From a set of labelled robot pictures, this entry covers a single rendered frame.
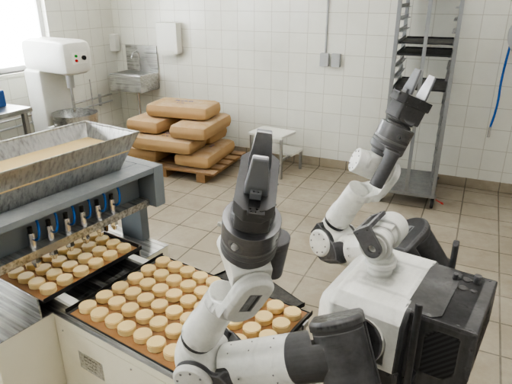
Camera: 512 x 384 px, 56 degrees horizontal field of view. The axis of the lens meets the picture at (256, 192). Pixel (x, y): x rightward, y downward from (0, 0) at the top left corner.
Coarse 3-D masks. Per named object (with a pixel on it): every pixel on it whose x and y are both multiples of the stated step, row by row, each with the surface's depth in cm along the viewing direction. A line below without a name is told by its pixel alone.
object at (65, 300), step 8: (64, 296) 147; (48, 304) 152; (56, 304) 148; (64, 304) 146; (72, 304) 144; (64, 312) 148; (72, 320) 146; (88, 328) 142; (104, 336) 138; (120, 344) 135
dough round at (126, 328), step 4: (128, 320) 133; (120, 324) 131; (124, 324) 131; (128, 324) 131; (132, 324) 131; (120, 328) 130; (124, 328) 130; (128, 328) 130; (132, 328) 130; (120, 332) 129; (124, 332) 129; (128, 332) 129; (132, 332) 130; (124, 336) 129; (128, 336) 130
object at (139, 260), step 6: (126, 258) 170; (132, 258) 169; (138, 258) 169; (144, 258) 169; (114, 264) 176; (120, 264) 173; (126, 264) 171; (132, 264) 169; (138, 264) 167; (306, 324) 135; (300, 330) 135
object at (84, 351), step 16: (128, 272) 171; (64, 320) 147; (64, 336) 150; (80, 336) 144; (96, 336) 139; (64, 352) 154; (80, 352) 147; (96, 352) 142; (112, 352) 137; (128, 352) 133; (64, 368) 158; (80, 368) 151; (96, 368) 145; (112, 368) 140; (128, 368) 135; (144, 368) 130; (160, 368) 127
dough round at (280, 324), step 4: (276, 320) 133; (280, 320) 133; (284, 320) 133; (288, 320) 133; (272, 324) 132; (276, 324) 131; (280, 324) 131; (284, 324) 131; (288, 324) 131; (276, 328) 131; (280, 328) 130; (284, 328) 130; (288, 328) 131; (280, 332) 131; (284, 332) 131
